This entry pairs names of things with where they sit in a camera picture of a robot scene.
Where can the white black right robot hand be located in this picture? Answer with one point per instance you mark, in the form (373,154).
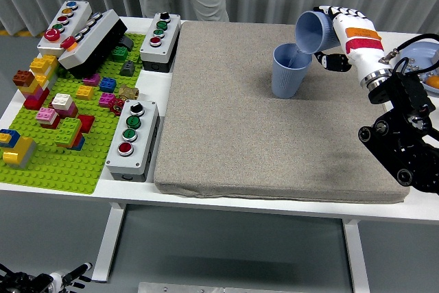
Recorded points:
(363,54)

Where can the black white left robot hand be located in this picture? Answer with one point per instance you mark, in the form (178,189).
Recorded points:
(77,270)

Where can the blue ribbed plastic cup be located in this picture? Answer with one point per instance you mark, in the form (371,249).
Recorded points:
(317,32)
(286,80)

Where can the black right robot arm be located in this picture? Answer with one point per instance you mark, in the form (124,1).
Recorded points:
(404,128)

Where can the white table leg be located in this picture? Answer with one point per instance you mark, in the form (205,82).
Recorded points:
(108,241)
(356,258)

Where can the blue plate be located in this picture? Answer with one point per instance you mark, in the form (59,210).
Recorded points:
(423,52)

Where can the small orange fruit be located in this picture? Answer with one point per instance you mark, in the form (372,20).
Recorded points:
(435,82)

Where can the green studded building baseplate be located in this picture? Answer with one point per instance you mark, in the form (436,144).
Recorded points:
(68,169)

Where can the grey building brick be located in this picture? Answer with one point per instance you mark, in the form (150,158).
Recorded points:
(28,159)

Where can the blue building brick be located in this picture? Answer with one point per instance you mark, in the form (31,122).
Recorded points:
(12,135)
(80,143)
(108,85)

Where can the large yellow building brick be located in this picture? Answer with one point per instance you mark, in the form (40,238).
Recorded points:
(17,150)

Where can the grey-brown fabric mat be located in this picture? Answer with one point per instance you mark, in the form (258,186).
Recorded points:
(240,118)

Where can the green building brick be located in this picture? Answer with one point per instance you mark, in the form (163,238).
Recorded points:
(68,128)
(119,53)

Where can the red building brick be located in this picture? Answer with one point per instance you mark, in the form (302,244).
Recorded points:
(52,125)
(34,103)
(86,123)

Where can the grey four-button control box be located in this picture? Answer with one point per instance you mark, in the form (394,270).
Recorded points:
(169,37)
(144,138)

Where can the magenta building brick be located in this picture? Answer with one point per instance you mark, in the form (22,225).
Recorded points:
(36,94)
(70,112)
(92,80)
(107,100)

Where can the pink building brick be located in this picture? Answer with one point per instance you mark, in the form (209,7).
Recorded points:
(46,114)

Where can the white building brick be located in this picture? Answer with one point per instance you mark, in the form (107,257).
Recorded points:
(61,100)
(52,78)

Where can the brown building brick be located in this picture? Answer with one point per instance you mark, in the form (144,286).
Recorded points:
(22,78)

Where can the dark grey sloped brick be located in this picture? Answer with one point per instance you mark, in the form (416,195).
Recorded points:
(127,69)

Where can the grey control box black base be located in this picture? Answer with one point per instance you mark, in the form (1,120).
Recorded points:
(92,40)

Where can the black curved building piece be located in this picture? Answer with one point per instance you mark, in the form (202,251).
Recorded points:
(126,43)

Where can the white five-button control box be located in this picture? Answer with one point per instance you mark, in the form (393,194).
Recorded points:
(77,15)

